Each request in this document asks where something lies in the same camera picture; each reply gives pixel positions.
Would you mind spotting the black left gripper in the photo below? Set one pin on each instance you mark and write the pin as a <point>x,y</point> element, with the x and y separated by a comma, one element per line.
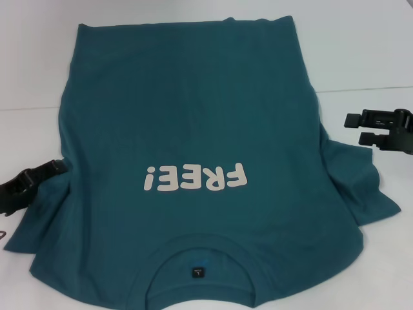
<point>16,190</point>

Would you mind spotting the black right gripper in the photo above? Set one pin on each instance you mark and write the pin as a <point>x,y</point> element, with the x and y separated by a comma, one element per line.
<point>398,129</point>

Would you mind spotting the teal T-shirt with FREE print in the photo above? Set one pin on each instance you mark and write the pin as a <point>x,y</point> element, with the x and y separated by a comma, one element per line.
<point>193,113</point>

